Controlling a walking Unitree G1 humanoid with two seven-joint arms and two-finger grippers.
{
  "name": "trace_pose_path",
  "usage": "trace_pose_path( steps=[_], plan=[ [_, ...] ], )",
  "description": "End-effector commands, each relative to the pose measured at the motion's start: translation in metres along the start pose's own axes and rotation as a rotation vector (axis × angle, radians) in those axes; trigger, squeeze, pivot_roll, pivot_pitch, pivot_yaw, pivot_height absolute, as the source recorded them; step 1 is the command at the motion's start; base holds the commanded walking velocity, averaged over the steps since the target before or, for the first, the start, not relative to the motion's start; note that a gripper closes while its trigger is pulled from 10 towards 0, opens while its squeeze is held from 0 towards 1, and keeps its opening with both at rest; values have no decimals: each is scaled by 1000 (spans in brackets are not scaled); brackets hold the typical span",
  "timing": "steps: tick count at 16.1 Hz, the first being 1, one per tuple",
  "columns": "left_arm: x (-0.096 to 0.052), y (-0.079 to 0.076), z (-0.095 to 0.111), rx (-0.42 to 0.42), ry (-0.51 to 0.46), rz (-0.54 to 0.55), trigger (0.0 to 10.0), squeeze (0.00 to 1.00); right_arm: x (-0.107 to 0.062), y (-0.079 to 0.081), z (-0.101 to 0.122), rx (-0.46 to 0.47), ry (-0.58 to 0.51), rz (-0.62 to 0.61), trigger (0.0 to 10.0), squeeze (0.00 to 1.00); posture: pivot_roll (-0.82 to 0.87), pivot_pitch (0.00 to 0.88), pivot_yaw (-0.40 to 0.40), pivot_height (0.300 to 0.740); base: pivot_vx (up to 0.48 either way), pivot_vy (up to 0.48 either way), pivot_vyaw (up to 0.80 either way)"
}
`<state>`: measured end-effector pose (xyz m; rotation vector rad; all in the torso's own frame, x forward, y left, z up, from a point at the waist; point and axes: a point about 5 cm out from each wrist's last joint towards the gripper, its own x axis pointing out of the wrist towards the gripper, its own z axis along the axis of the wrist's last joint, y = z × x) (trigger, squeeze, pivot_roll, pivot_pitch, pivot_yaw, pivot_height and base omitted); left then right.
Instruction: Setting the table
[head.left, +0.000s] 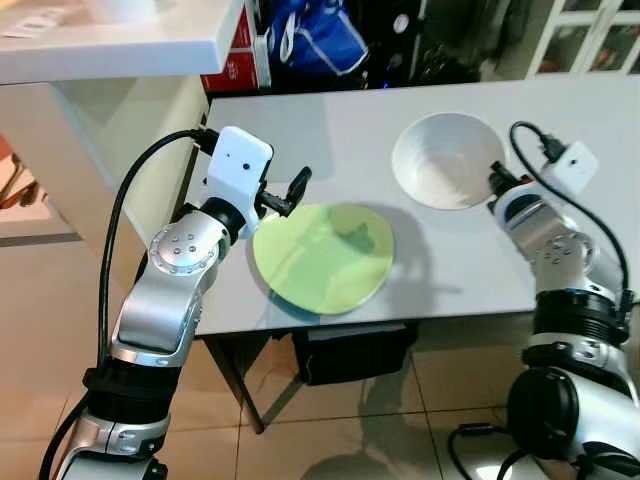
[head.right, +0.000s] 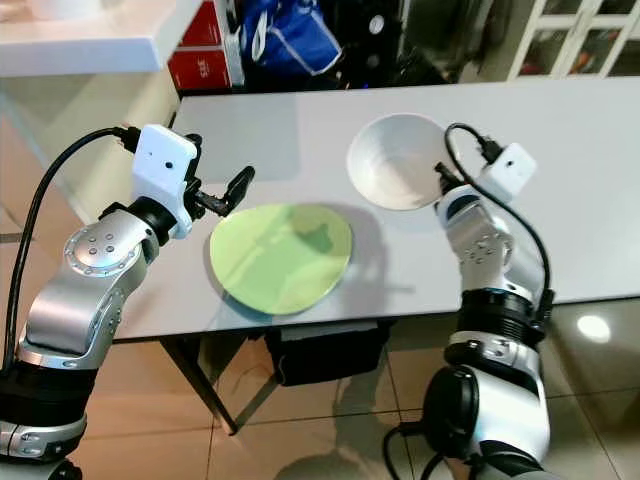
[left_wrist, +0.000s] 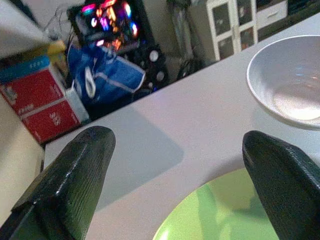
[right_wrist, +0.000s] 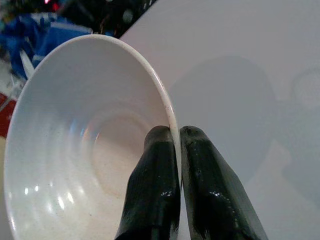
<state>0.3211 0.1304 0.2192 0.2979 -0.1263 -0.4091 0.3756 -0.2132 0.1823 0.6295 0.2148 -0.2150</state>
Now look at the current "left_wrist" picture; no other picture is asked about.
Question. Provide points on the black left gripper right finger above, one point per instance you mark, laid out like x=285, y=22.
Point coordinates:
x=287, y=190

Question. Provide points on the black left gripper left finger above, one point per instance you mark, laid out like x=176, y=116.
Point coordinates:
x=67, y=180

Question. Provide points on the white ribbed bowl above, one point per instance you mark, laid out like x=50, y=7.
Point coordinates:
x=287, y=80

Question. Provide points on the red cardboard box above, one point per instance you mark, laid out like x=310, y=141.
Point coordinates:
x=32, y=90
x=52, y=122

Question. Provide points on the green plate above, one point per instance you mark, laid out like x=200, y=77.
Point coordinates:
x=212, y=215

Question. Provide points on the blue bag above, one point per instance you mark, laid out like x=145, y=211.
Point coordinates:
x=112, y=77

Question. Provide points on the yellow package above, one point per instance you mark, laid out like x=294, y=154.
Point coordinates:
x=57, y=52

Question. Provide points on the computer with coloured lights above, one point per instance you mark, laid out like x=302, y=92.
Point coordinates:
x=110, y=20

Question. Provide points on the white glass door cabinet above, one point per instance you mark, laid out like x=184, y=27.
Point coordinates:
x=232, y=27

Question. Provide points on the white drawer unit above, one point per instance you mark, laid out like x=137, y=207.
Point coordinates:
x=271, y=13

